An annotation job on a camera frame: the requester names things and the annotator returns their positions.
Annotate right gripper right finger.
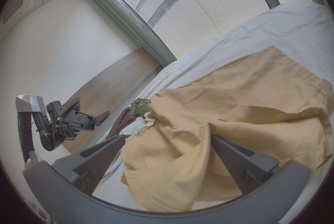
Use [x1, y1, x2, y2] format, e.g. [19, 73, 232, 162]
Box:
[212, 136, 280, 196]

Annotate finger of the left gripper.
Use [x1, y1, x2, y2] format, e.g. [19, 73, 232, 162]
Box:
[92, 111, 110, 127]
[62, 98, 81, 115]

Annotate tan drawstring trousers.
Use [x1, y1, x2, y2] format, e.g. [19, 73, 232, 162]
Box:
[121, 45, 334, 212]

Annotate brown garment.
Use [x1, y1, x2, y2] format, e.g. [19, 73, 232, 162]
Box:
[107, 108, 137, 140]

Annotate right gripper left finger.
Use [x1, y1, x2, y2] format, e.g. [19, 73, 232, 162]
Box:
[53, 134, 126, 195]

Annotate bed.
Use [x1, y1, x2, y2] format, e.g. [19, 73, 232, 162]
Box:
[65, 0, 334, 211]

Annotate green garment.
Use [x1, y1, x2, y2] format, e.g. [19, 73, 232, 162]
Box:
[130, 98, 152, 117]

